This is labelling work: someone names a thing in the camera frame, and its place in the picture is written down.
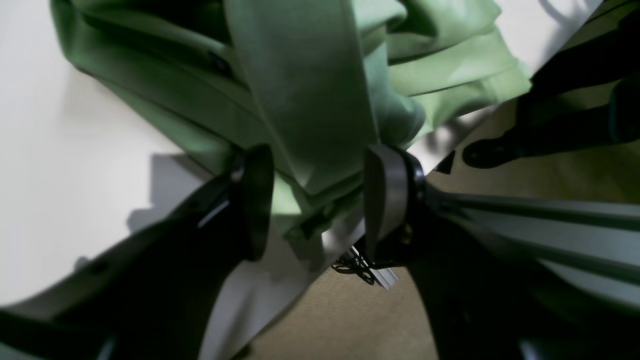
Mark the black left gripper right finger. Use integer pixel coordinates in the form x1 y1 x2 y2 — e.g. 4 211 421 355
364 145 639 360

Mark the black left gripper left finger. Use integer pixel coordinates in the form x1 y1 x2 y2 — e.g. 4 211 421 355
0 145 274 360

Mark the light green T-shirt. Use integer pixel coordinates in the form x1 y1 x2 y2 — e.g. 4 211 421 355
49 0 532 243

